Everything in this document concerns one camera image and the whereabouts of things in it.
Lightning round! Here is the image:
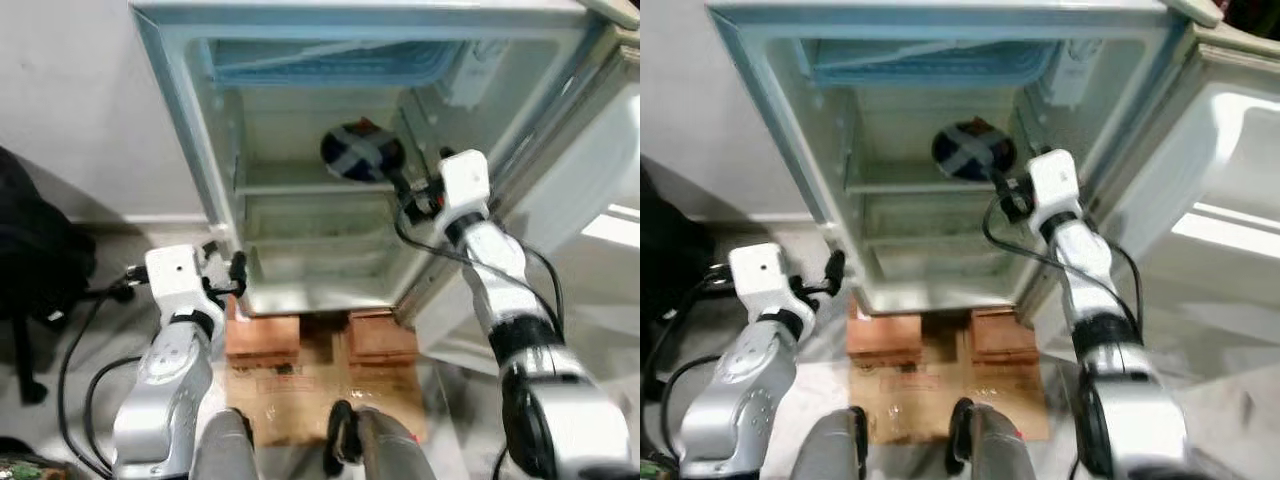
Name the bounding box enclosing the clear fridge crisper drawer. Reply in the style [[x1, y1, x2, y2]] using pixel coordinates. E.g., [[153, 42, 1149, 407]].
[[860, 195, 1026, 286], [245, 195, 411, 286]]

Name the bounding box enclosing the clear fridge shelf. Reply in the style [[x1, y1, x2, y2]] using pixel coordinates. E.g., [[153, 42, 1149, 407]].
[[235, 160, 401, 196], [845, 160, 1011, 196]]

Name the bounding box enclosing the white fridge thermostat box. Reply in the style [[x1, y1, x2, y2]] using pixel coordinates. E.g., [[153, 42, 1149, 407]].
[[440, 45, 501, 109], [1045, 45, 1093, 109]]

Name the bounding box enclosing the grey white fridge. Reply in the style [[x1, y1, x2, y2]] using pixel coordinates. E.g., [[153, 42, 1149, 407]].
[[130, 0, 621, 326], [705, 0, 1201, 321]]

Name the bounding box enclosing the white fridge door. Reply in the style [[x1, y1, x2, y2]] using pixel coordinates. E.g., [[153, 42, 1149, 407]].
[[410, 30, 641, 371], [1015, 20, 1280, 331]]

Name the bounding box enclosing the red brown brick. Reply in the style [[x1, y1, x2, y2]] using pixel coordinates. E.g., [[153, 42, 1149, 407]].
[[848, 312, 923, 363], [348, 310, 419, 363], [968, 308, 1031, 361], [225, 312, 301, 366]]

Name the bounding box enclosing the brown cardboard floor sheet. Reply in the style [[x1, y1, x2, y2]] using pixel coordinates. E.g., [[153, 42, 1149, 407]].
[[222, 315, 431, 446], [848, 315, 1051, 443]]

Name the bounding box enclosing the light blue freezer flap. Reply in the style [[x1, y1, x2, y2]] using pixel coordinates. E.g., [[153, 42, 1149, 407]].
[[210, 40, 466, 89], [810, 40, 1061, 89]]

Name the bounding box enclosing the black office chair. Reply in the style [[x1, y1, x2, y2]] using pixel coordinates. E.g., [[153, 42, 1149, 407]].
[[640, 165, 703, 326], [0, 145, 101, 406]]

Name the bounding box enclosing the grey left robot leg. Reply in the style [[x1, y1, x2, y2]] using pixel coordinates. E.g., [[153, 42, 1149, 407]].
[[795, 408, 869, 480], [190, 408, 256, 480]]

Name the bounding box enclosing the grey robot leg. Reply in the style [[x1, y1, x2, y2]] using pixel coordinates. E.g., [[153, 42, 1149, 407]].
[[948, 398, 1041, 480], [190, 408, 256, 480], [325, 400, 441, 480], [795, 408, 869, 480]]

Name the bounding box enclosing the grey right robot leg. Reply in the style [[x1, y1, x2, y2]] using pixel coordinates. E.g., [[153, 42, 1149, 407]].
[[325, 400, 441, 480], [948, 398, 1041, 480]]

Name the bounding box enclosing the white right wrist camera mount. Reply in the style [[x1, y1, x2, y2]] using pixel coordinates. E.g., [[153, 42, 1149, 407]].
[[1028, 150, 1083, 226], [437, 150, 493, 233]]

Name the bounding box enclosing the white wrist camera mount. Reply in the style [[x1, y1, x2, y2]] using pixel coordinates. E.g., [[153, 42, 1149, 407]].
[[1028, 150, 1083, 226], [437, 150, 493, 233], [145, 245, 226, 321], [728, 243, 806, 319]]

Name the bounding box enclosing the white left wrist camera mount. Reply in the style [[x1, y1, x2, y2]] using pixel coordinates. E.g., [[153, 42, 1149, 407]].
[[728, 243, 806, 319], [145, 245, 226, 321]]

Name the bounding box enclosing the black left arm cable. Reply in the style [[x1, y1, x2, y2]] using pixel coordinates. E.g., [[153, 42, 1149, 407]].
[[645, 265, 736, 466], [55, 265, 151, 479]]

